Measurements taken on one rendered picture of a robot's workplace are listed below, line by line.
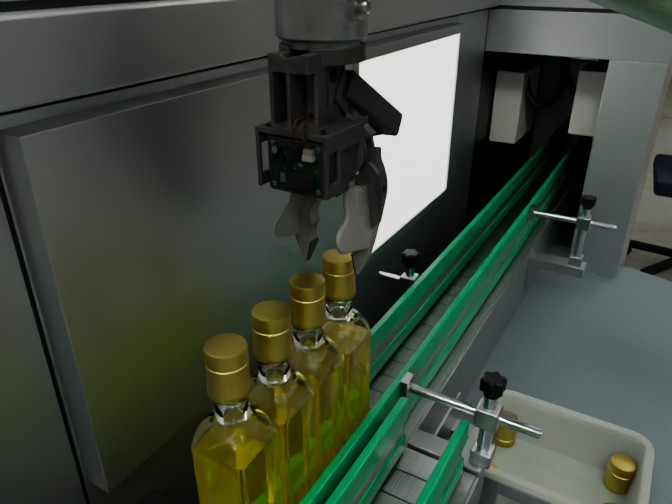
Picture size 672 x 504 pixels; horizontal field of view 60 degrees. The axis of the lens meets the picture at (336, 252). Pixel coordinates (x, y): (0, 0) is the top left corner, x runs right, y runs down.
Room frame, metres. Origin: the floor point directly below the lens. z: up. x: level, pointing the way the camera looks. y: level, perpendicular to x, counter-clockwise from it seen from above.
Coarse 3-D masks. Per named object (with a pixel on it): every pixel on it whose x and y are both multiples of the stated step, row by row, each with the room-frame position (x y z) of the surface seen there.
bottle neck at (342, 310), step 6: (330, 300) 0.50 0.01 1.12; (348, 300) 0.51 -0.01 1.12; (330, 306) 0.51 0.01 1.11; (336, 306) 0.50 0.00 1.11; (342, 306) 0.50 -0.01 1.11; (348, 306) 0.51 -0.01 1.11; (330, 312) 0.51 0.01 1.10; (336, 312) 0.50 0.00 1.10; (342, 312) 0.50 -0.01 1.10; (348, 312) 0.51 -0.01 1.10; (330, 318) 0.50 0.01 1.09; (336, 318) 0.50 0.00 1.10; (342, 318) 0.50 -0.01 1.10
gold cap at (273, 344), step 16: (256, 304) 0.42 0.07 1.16; (272, 304) 0.42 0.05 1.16; (256, 320) 0.40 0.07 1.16; (272, 320) 0.40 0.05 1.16; (288, 320) 0.41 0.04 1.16; (256, 336) 0.40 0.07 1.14; (272, 336) 0.40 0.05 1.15; (288, 336) 0.41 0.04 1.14; (256, 352) 0.40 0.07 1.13; (272, 352) 0.40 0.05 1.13; (288, 352) 0.41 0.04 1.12
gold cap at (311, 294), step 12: (300, 276) 0.47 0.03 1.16; (312, 276) 0.47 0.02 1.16; (300, 288) 0.45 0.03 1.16; (312, 288) 0.45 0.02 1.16; (324, 288) 0.46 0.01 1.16; (300, 300) 0.45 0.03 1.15; (312, 300) 0.45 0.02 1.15; (324, 300) 0.46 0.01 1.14; (300, 312) 0.45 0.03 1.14; (312, 312) 0.45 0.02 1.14; (324, 312) 0.46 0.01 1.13; (300, 324) 0.45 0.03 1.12; (312, 324) 0.45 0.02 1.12
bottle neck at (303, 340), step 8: (296, 328) 0.46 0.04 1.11; (320, 328) 0.46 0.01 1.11; (296, 336) 0.46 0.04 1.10; (304, 336) 0.45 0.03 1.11; (312, 336) 0.45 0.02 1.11; (320, 336) 0.46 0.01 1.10; (296, 344) 0.46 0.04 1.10; (304, 344) 0.45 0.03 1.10; (312, 344) 0.45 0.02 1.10; (320, 344) 0.46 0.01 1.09
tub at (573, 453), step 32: (544, 416) 0.66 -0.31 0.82; (576, 416) 0.64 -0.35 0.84; (512, 448) 0.64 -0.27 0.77; (544, 448) 0.64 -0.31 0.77; (576, 448) 0.63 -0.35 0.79; (608, 448) 0.61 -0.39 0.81; (640, 448) 0.59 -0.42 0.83; (512, 480) 0.52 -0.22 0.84; (544, 480) 0.58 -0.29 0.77; (576, 480) 0.58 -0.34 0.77; (640, 480) 0.52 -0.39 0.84
